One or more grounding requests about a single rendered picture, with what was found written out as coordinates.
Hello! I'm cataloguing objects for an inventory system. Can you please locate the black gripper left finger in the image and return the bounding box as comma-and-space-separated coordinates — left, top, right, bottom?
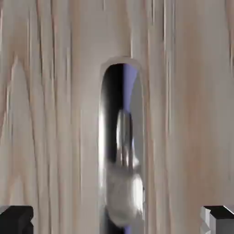
0, 205, 35, 234

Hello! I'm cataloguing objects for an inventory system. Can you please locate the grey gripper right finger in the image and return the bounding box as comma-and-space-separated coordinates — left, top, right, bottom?
200, 205, 234, 234

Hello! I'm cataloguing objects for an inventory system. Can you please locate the light wood drawer front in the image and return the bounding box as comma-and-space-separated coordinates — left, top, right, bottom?
0, 0, 234, 234

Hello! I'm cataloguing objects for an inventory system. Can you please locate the curved shiny metal handle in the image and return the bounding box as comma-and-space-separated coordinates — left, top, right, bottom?
98, 56, 147, 234

